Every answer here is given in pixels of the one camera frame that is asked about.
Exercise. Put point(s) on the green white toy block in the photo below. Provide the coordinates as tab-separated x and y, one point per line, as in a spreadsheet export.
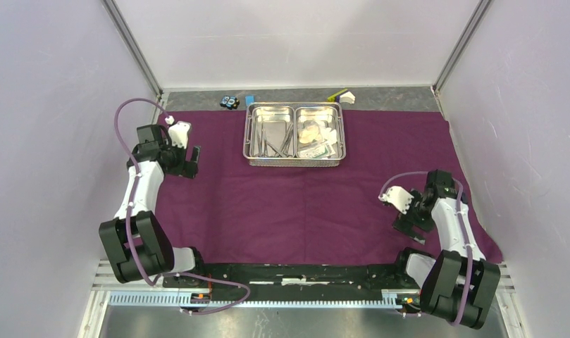
342	96

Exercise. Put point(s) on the steel surgical tray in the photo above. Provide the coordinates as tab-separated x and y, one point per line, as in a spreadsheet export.
295	113

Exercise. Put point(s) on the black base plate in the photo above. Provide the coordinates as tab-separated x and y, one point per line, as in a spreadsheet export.
373	276

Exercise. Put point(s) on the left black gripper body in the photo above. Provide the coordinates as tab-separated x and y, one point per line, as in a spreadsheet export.
178	165

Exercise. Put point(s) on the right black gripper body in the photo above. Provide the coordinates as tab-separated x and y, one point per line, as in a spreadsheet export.
417	215

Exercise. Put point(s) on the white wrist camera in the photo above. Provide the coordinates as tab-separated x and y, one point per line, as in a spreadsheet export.
398	197
178	131

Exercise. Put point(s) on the steel surgical instruments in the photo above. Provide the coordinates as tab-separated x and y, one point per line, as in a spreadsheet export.
272	139

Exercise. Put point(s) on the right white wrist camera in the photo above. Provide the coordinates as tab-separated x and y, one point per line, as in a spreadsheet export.
398	197

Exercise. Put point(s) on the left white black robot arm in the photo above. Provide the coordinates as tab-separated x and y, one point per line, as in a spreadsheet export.
134	241

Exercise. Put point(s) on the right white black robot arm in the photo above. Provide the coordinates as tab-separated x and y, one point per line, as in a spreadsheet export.
459	285

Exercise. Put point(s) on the blue block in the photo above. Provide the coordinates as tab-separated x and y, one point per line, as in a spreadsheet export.
249	100

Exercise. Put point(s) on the black blue toy car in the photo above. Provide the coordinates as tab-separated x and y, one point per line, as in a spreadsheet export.
230	102

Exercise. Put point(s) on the packaged gauze and sutures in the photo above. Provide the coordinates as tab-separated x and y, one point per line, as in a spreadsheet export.
316	140

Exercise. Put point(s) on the blue toothed cable rail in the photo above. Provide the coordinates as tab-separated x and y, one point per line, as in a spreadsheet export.
187	300

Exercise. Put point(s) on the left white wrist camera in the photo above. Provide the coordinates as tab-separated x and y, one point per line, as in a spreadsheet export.
178	131

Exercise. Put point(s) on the purple cloth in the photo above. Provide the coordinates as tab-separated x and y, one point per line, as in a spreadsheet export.
236	213

